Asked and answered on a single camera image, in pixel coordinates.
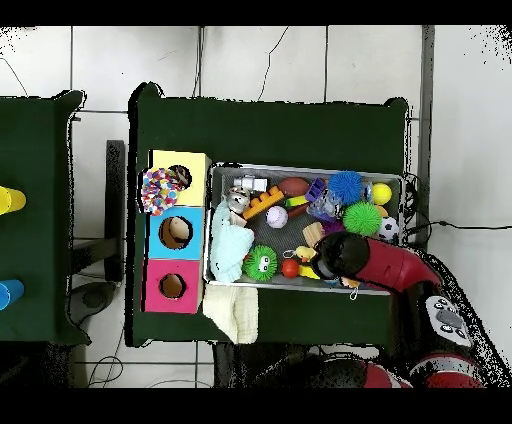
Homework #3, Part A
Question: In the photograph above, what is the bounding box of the light blue waffle cloth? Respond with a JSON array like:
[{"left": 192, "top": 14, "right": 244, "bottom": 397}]
[{"left": 209, "top": 199, "right": 256, "bottom": 283}]

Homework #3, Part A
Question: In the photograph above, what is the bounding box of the colourful patterned cloth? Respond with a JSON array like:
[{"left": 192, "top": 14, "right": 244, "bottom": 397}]
[{"left": 140, "top": 164, "right": 193, "bottom": 217}]

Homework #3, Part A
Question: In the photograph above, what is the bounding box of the cream waffle cloth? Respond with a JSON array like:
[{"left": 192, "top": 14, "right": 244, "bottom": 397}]
[{"left": 201, "top": 284, "right": 260, "bottom": 345}]

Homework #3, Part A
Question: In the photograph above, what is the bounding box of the shallow metal mesh bin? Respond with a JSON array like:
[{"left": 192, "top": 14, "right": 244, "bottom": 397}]
[{"left": 202, "top": 162, "right": 403, "bottom": 296}]

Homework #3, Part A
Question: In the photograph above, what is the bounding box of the wooden box with three holes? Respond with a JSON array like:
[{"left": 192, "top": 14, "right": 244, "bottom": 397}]
[{"left": 140, "top": 149, "right": 212, "bottom": 313}]

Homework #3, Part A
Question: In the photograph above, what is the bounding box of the orange plastic comb block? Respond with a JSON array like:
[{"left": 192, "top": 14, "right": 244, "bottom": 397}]
[{"left": 242, "top": 186, "right": 285, "bottom": 221}]

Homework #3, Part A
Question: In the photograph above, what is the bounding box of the white baseball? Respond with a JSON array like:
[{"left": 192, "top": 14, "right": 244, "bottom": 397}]
[{"left": 265, "top": 205, "right": 289, "bottom": 230}]

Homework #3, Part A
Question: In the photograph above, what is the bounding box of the brown toy football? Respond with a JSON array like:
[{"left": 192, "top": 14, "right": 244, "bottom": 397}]
[{"left": 277, "top": 176, "right": 311, "bottom": 198}]

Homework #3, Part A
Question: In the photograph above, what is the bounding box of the green googly-eyed spiky ball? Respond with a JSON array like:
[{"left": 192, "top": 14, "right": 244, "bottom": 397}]
[{"left": 241, "top": 244, "right": 279, "bottom": 281}]

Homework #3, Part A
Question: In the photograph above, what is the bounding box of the dark green tablecloth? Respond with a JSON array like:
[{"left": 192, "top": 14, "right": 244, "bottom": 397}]
[
  {"left": 126, "top": 81, "right": 410, "bottom": 354},
  {"left": 0, "top": 89, "right": 92, "bottom": 346}
]

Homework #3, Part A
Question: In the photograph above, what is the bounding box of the large blue spiky ball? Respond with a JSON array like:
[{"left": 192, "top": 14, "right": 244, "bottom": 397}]
[{"left": 327, "top": 170, "right": 365, "bottom": 206}]

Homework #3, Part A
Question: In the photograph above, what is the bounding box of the large green spiky ball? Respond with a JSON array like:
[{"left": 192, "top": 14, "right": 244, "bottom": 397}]
[{"left": 342, "top": 200, "right": 383, "bottom": 238}]

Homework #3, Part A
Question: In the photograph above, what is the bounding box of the plain yellow ball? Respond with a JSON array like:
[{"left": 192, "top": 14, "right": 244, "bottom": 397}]
[{"left": 371, "top": 182, "right": 394, "bottom": 206}]

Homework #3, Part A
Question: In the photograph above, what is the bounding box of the small soccer ball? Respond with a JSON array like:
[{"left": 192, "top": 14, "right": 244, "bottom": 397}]
[{"left": 377, "top": 216, "right": 401, "bottom": 243}]

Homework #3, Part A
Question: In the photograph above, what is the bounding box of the black upright panel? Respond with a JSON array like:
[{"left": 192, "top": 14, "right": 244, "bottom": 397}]
[{"left": 104, "top": 139, "right": 127, "bottom": 283}]

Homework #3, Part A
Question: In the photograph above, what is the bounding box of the grey round floor base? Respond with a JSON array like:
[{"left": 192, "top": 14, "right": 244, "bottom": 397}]
[{"left": 65, "top": 280, "right": 118, "bottom": 327}]

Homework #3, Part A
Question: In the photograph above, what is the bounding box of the yellow plastic cup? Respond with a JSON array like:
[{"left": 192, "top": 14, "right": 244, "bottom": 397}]
[{"left": 0, "top": 185, "right": 28, "bottom": 216}]

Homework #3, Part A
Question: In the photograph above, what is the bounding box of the blue plastic cup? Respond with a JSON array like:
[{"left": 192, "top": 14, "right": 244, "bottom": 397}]
[{"left": 0, "top": 278, "right": 26, "bottom": 312}]

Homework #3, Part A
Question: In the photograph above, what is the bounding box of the black power cable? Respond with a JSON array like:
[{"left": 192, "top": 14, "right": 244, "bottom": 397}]
[{"left": 403, "top": 219, "right": 512, "bottom": 246}]

